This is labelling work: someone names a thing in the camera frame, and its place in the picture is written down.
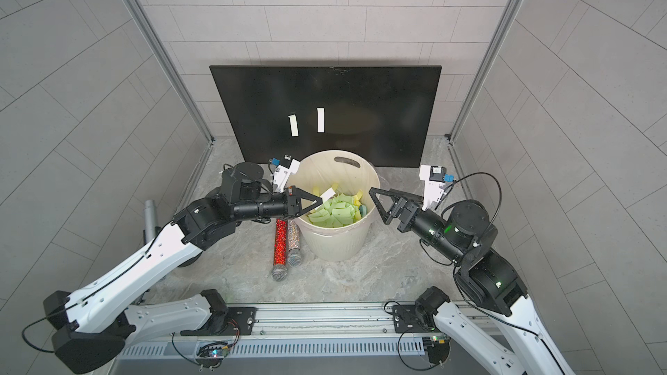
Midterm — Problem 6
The green sticky note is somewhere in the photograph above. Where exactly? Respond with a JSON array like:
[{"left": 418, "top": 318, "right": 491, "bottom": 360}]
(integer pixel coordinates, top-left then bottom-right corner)
[
  {"left": 321, "top": 187, "right": 336, "bottom": 202},
  {"left": 288, "top": 115, "right": 299, "bottom": 137},
  {"left": 317, "top": 108, "right": 326, "bottom": 134}
]

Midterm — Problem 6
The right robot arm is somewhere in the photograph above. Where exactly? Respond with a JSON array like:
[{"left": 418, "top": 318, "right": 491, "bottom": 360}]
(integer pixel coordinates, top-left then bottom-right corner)
[{"left": 369, "top": 187, "right": 573, "bottom": 374}]

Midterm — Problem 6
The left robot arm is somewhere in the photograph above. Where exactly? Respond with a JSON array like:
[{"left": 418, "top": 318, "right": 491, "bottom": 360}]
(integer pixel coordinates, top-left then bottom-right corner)
[{"left": 43, "top": 162, "right": 323, "bottom": 374}]

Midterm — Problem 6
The discarded sticky notes pile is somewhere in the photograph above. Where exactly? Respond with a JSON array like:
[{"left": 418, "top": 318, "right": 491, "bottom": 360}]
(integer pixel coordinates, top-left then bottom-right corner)
[{"left": 306, "top": 183, "right": 368, "bottom": 228}]

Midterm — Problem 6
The black flat monitor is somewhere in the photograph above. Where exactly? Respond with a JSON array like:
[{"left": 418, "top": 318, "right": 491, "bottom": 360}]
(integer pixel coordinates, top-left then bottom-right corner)
[{"left": 209, "top": 65, "right": 442, "bottom": 168}]

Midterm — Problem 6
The silver glitter tube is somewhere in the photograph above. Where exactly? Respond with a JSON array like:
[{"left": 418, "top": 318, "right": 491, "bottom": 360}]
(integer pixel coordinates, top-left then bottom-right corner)
[{"left": 287, "top": 220, "right": 303, "bottom": 267}]

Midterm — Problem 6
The cream waste bin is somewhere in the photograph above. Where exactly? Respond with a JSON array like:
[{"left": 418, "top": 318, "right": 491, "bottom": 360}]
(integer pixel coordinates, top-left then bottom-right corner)
[{"left": 288, "top": 150, "right": 380, "bottom": 261}]

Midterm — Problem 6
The red glitter tube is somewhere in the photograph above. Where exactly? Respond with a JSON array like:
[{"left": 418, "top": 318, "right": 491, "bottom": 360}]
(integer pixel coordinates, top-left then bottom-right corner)
[{"left": 271, "top": 219, "right": 288, "bottom": 281}]

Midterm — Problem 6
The right circuit board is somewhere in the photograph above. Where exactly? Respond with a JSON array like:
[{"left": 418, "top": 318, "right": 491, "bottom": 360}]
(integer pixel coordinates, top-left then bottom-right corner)
[{"left": 422, "top": 335, "right": 451, "bottom": 366}]

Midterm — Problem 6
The circuit board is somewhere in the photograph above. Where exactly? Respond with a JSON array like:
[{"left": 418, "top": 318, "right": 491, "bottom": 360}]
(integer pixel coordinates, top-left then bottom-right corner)
[
  {"left": 422, "top": 335, "right": 451, "bottom": 366},
  {"left": 196, "top": 341, "right": 230, "bottom": 361}
]

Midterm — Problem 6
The left circuit board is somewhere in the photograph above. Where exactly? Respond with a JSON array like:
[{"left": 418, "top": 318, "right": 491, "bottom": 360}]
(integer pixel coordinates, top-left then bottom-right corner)
[{"left": 196, "top": 341, "right": 230, "bottom": 361}]

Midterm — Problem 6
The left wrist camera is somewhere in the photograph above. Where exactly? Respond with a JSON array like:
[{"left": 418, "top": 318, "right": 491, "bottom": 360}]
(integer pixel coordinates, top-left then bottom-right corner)
[{"left": 269, "top": 156, "right": 300, "bottom": 193}]

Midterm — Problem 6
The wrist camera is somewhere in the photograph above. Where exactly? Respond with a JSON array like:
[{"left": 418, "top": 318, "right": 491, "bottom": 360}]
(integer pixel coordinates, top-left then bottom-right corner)
[
  {"left": 269, "top": 156, "right": 300, "bottom": 193},
  {"left": 419, "top": 165, "right": 454, "bottom": 210}
]

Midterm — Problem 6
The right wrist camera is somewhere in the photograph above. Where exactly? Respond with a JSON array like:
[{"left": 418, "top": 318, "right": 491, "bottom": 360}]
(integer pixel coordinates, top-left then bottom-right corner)
[{"left": 419, "top": 165, "right": 454, "bottom": 210}]

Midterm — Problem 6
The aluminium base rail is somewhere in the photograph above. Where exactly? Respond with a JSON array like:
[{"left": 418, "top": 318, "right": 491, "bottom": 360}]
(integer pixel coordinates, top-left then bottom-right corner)
[{"left": 117, "top": 295, "right": 509, "bottom": 370}]

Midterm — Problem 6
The left aluminium frame post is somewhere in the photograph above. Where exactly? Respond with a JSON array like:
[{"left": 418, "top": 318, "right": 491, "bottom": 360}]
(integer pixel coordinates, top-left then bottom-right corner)
[{"left": 123, "top": 0, "right": 215, "bottom": 145}]

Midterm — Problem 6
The aluminium frame post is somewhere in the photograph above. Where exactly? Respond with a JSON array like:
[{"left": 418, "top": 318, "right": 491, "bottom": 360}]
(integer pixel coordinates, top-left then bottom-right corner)
[
  {"left": 449, "top": 0, "right": 524, "bottom": 145},
  {"left": 123, "top": 0, "right": 215, "bottom": 145}
]

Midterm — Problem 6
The right aluminium frame post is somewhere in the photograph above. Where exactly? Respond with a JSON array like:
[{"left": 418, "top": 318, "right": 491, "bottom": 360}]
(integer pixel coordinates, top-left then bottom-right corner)
[{"left": 449, "top": 0, "right": 524, "bottom": 145}]

